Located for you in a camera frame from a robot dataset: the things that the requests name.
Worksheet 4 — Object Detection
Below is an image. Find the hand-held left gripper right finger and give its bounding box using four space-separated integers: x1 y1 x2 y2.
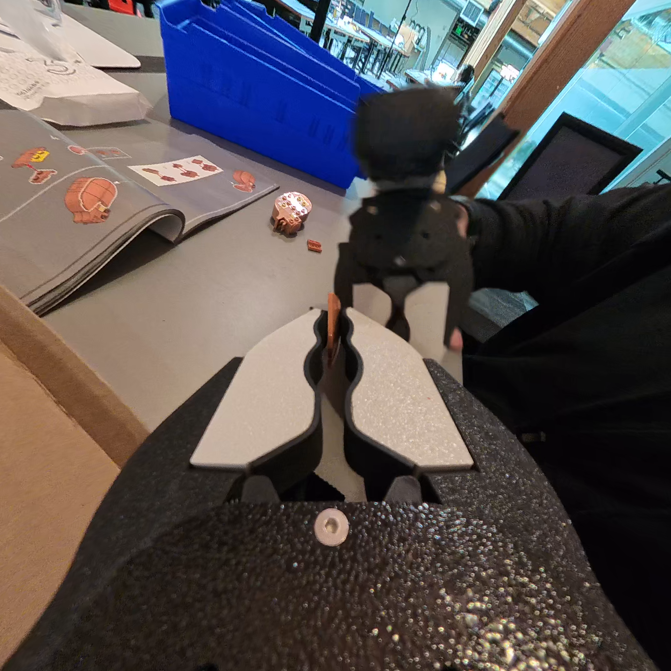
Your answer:
344 310 476 471

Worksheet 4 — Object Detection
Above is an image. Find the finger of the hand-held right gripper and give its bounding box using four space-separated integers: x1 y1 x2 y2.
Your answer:
405 280 455 356
346 280 395 324

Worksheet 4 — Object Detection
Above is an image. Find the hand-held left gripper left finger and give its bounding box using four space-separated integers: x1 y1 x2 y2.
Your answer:
191 311 324 470

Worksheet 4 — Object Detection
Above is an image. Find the person's right forearm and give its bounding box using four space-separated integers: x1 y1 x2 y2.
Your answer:
462 189 651 296

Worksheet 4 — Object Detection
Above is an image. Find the black office chair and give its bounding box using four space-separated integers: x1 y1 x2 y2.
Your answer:
446 110 523 197

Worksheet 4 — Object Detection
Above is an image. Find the round brown brick assembly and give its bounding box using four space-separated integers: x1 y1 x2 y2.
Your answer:
270 191 313 236

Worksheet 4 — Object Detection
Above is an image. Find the black monitor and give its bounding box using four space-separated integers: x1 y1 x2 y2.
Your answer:
493 113 643 203

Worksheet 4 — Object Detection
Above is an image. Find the row of blue plastic bins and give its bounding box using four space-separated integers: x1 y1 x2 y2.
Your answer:
156 0 391 193

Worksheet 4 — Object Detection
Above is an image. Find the wooden beam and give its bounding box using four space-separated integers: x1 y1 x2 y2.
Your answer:
462 0 636 198

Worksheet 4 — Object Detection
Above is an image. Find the cardboard box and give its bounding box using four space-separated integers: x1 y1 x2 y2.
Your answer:
0 281 151 671

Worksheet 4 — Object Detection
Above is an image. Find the grey instruction booklet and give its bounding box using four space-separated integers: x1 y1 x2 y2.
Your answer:
0 108 282 315

